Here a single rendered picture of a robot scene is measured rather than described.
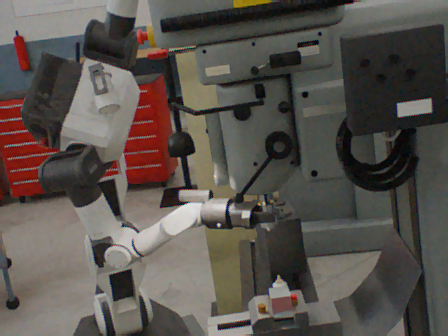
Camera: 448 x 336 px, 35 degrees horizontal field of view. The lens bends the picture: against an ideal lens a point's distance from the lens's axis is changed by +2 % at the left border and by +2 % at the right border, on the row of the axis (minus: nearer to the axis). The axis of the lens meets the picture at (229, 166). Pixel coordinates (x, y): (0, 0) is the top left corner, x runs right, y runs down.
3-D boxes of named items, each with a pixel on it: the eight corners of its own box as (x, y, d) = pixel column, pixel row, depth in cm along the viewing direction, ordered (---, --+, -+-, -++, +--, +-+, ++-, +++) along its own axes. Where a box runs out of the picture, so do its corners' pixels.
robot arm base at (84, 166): (55, 204, 208) (32, 180, 201) (68, 171, 216) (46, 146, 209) (99, 196, 202) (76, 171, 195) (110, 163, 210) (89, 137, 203)
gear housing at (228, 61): (199, 87, 174) (193, 46, 171) (202, 73, 197) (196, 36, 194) (335, 67, 172) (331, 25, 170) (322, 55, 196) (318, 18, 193)
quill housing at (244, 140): (231, 204, 184) (213, 84, 175) (231, 181, 204) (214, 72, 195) (304, 194, 183) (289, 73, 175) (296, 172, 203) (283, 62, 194)
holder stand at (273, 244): (271, 278, 227) (262, 220, 222) (259, 252, 248) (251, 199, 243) (307, 271, 228) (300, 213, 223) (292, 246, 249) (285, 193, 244)
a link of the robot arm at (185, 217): (198, 222, 198) (163, 244, 203) (211, 214, 206) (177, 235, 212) (186, 203, 198) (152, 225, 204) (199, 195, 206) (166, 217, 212)
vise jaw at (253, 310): (252, 333, 182) (250, 319, 181) (249, 310, 194) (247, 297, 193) (275, 330, 182) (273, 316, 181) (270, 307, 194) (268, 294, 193)
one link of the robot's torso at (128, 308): (97, 324, 280) (80, 226, 254) (147, 309, 285) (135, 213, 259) (105, 352, 267) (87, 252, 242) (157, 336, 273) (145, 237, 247)
